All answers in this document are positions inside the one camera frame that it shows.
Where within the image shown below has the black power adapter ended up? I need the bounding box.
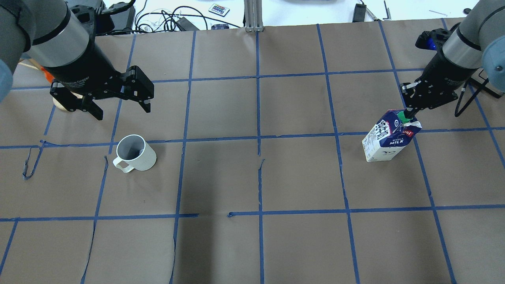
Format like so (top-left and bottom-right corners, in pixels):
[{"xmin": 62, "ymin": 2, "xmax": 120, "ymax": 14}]
[{"xmin": 352, "ymin": 4, "xmax": 367, "ymax": 22}]

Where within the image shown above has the small remote control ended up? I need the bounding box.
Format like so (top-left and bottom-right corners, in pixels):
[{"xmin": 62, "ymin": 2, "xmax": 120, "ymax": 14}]
[{"xmin": 208, "ymin": 3, "xmax": 230, "ymax": 17}]

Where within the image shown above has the blue white milk carton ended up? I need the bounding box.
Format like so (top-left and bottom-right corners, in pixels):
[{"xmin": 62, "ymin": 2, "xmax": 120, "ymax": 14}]
[{"xmin": 361, "ymin": 109, "xmax": 422, "ymax": 162}]

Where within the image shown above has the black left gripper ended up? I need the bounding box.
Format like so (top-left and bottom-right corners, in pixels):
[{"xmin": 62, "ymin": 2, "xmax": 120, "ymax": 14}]
[{"xmin": 50, "ymin": 65, "xmax": 155, "ymax": 121}]

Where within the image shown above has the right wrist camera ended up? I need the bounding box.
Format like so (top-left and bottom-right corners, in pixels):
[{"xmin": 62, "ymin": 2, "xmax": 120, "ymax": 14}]
[{"xmin": 415, "ymin": 28, "xmax": 453, "ymax": 51}]

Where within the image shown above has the aluminium frame post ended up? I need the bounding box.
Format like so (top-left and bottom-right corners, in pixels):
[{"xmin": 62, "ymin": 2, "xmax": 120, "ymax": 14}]
[{"xmin": 244, "ymin": 0, "xmax": 264, "ymax": 32}]

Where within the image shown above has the black power brick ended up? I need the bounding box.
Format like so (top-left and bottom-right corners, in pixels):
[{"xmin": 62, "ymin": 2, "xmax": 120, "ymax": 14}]
[{"xmin": 175, "ymin": 17, "xmax": 200, "ymax": 31}]

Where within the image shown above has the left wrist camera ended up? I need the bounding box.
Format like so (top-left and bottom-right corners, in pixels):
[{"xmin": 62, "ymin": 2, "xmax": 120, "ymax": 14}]
[{"xmin": 69, "ymin": 5, "xmax": 115, "ymax": 37}]

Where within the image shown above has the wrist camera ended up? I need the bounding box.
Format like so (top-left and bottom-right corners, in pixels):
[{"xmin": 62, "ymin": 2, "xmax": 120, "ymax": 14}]
[
  {"xmin": 69, "ymin": 5, "xmax": 115, "ymax": 37},
  {"xmin": 415, "ymin": 28, "xmax": 453, "ymax": 51}
]

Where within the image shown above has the white ribbed mug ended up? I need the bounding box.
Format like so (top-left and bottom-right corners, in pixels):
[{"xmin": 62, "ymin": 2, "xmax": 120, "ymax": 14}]
[{"xmin": 112, "ymin": 134, "xmax": 157, "ymax": 173}]

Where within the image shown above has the wooden mug tree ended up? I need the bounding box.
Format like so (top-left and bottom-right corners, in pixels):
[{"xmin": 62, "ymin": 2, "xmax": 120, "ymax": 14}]
[{"xmin": 26, "ymin": 59, "xmax": 87, "ymax": 112}]

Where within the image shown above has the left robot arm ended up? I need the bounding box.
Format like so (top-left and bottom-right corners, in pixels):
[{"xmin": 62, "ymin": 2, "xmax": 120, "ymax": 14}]
[{"xmin": 0, "ymin": 0, "xmax": 155, "ymax": 120}]

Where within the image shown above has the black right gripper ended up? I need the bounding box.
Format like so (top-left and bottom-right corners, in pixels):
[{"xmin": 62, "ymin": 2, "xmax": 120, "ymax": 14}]
[{"xmin": 400, "ymin": 78, "xmax": 468, "ymax": 120}]

